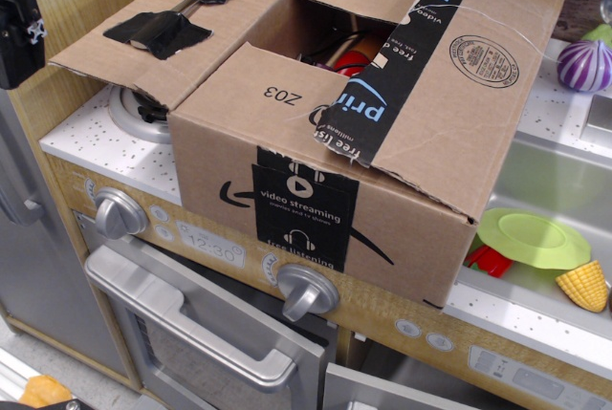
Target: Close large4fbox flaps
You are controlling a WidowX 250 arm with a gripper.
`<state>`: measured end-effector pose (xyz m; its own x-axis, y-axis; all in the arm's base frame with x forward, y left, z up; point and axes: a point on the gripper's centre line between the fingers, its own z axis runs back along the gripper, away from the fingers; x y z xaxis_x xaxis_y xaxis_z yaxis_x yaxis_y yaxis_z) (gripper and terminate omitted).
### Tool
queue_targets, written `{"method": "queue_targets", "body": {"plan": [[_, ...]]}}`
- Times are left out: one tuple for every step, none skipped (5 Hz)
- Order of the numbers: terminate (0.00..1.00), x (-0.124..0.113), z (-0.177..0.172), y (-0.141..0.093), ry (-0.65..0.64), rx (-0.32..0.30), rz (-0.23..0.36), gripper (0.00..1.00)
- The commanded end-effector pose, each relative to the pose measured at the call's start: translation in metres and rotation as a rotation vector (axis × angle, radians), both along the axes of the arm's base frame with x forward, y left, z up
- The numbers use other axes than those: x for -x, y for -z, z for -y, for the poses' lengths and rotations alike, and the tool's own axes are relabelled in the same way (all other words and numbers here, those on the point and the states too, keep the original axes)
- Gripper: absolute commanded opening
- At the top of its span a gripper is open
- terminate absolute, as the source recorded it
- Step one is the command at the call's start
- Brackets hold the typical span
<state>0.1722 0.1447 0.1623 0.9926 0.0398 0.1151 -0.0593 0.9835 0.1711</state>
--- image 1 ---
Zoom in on right silver stove knob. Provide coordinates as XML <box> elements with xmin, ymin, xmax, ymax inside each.
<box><xmin>277</xmin><ymin>264</ymin><xmax>339</xmax><ymax>322</ymax></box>

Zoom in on silver oven door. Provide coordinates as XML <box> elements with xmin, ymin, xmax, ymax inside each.
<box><xmin>84</xmin><ymin>246</ymin><xmax>329</xmax><ymax>409</ymax></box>

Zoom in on large brown cardboard box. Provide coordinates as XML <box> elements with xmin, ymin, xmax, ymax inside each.
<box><xmin>41</xmin><ymin>0</ymin><xmax>564</xmax><ymax>308</ymax></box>

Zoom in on wooden toy kitchen unit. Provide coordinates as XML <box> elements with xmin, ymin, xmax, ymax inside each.
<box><xmin>11</xmin><ymin>0</ymin><xmax>611</xmax><ymax>409</ymax></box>

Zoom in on left silver stove knob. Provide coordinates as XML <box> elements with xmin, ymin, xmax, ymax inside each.
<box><xmin>95</xmin><ymin>187</ymin><xmax>148</xmax><ymax>240</ymax></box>

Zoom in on silver dishwasher door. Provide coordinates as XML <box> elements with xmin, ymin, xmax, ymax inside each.
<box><xmin>322</xmin><ymin>363</ymin><xmax>471</xmax><ymax>410</ymax></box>

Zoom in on red toy in sink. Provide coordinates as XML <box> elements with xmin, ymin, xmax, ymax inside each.
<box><xmin>464</xmin><ymin>245</ymin><xmax>514</xmax><ymax>278</ymax></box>

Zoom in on silver stove knob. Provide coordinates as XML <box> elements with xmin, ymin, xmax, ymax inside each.
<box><xmin>277</xmin><ymin>264</ymin><xmax>339</xmax><ymax>322</ymax></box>
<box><xmin>95</xmin><ymin>187</ymin><xmax>148</xmax><ymax>240</ymax></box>

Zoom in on red toy inside box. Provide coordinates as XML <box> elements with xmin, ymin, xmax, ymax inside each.
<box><xmin>333</xmin><ymin>50</ymin><xmax>371</xmax><ymax>77</ymax></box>

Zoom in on grey toy fridge door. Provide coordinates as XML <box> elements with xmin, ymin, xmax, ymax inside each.
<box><xmin>1</xmin><ymin>92</ymin><xmax>127</xmax><ymax>377</ymax></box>

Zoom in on silver stove burner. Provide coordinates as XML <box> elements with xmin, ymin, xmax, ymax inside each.
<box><xmin>108</xmin><ymin>86</ymin><xmax>171</xmax><ymax>144</ymax></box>

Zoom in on yellow toy corn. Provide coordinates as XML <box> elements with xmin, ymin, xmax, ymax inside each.
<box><xmin>556</xmin><ymin>260</ymin><xmax>608</xmax><ymax>313</ymax></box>

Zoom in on orange object bottom left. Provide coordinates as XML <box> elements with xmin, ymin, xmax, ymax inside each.
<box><xmin>18</xmin><ymin>375</ymin><xmax>73</xmax><ymax>408</ymax></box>

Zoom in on silver toy sink basin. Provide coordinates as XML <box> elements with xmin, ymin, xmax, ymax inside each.
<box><xmin>457</xmin><ymin>94</ymin><xmax>612</xmax><ymax>330</ymax></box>

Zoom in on green toy vegetable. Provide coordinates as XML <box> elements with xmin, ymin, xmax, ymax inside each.
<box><xmin>581</xmin><ymin>24</ymin><xmax>612</xmax><ymax>47</ymax></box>

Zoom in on green toy plate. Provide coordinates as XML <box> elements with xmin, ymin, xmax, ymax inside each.
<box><xmin>477</xmin><ymin>207</ymin><xmax>592</xmax><ymax>270</ymax></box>

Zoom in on purple toy onion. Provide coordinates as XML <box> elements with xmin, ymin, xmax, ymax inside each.
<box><xmin>557</xmin><ymin>40</ymin><xmax>611</xmax><ymax>93</ymax></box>

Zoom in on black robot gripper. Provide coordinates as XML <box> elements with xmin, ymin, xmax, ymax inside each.
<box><xmin>1</xmin><ymin>0</ymin><xmax>47</xmax><ymax>90</ymax></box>

